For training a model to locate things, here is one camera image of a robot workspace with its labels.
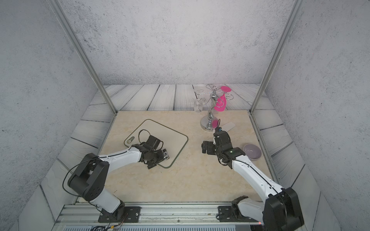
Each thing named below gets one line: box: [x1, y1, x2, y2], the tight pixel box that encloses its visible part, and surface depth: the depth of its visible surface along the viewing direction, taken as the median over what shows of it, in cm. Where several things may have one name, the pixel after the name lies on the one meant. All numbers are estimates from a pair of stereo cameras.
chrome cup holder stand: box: [195, 84, 234, 132], surface depth 104 cm
